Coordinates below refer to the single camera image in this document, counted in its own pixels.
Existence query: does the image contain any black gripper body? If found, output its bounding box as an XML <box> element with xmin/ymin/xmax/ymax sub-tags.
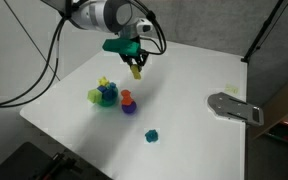
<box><xmin>119</xmin><ymin>50</ymin><xmax>148</xmax><ymax>64</ymax></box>

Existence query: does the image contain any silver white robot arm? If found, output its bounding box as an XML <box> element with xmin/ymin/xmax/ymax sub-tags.
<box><xmin>41</xmin><ymin>0</ymin><xmax>153</xmax><ymax>72</ymax></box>

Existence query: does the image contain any green bowl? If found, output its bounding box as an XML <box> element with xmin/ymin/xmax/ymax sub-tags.
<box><xmin>98</xmin><ymin>84</ymin><xmax>118</xmax><ymax>107</ymax></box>

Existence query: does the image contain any purple bowl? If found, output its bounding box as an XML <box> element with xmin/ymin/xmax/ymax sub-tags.
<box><xmin>121</xmin><ymin>101</ymin><xmax>137</xmax><ymax>114</ymax></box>

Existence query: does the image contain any yellow toy star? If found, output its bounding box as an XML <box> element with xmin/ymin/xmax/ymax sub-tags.
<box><xmin>98</xmin><ymin>76</ymin><xmax>109</xmax><ymax>86</ymax></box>

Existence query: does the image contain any blue toy block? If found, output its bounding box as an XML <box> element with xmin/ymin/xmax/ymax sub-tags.
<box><xmin>97</xmin><ymin>82</ymin><xmax>116</xmax><ymax>101</ymax></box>

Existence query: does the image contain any orange toy figure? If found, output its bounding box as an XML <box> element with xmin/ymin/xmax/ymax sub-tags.
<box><xmin>121</xmin><ymin>90</ymin><xmax>133</xmax><ymax>106</ymax></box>

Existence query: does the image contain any lime green toy cube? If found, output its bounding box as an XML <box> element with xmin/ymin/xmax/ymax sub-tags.
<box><xmin>87</xmin><ymin>89</ymin><xmax>102</xmax><ymax>103</ymax></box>

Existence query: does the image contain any teal toy animal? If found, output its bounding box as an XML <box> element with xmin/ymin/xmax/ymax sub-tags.
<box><xmin>145</xmin><ymin>129</ymin><xmax>158</xmax><ymax>143</ymax></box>

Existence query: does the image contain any grey metal mounting plate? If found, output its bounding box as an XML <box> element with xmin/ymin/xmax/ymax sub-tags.
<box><xmin>207</xmin><ymin>92</ymin><xmax>264</xmax><ymax>126</ymax></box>

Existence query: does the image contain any black tripod stand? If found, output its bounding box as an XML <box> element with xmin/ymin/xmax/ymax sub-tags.
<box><xmin>241</xmin><ymin>0</ymin><xmax>288</xmax><ymax>64</ymax></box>

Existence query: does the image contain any black equipment case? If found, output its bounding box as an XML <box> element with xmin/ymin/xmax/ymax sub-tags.
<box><xmin>0</xmin><ymin>142</ymin><xmax>112</xmax><ymax>180</ymax></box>

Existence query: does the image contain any wooden shelf with items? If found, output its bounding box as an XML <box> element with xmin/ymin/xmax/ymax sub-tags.
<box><xmin>248</xmin><ymin>83</ymin><xmax>288</xmax><ymax>140</ymax></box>

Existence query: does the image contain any green wrist camera box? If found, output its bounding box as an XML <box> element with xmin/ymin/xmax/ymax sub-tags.
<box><xmin>102</xmin><ymin>38</ymin><xmax>140</xmax><ymax>56</ymax></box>

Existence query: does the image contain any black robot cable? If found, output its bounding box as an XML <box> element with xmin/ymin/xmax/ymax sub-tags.
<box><xmin>0</xmin><ymin>0</ymin><xmax>168</xmax><ymax>109</ymax></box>

